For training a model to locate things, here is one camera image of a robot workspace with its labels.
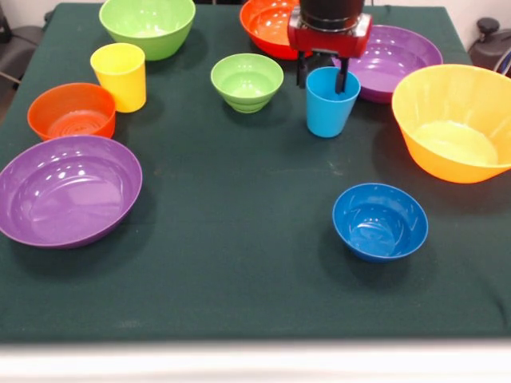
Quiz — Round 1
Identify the large orange plastic bowl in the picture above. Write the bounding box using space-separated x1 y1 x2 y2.
391 64 511 184

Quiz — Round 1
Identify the yellow plastic cup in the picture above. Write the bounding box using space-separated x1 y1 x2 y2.
89 42 147 114

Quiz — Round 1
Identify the dark green tablecloth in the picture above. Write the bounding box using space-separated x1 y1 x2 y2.
0 2 511 344

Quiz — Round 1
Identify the light blue plastic cup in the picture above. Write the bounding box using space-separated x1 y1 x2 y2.
305 66 362 139

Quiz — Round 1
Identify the purple plastic bowl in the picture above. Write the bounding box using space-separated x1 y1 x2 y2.
0 134 144 250
331 24 444 105

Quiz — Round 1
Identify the small red plastic bowl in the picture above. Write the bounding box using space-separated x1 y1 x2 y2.
26 82 117 141

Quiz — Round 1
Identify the large green plastic bowl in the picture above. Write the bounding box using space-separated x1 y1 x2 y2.
98 0 197 61

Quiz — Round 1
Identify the blue plastic bowl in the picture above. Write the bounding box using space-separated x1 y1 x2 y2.
331 183 430 264

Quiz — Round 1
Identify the small green plastic bowl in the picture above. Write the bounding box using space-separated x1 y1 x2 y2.
210 53 285 114

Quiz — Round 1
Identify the dark grey stand base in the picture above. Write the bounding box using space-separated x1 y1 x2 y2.
0 7 46 87
467 18 511 77

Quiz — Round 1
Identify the large red plastic bowl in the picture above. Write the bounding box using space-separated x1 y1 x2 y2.
239 0 301 61

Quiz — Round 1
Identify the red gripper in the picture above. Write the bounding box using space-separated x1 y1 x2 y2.
287 6 374 96

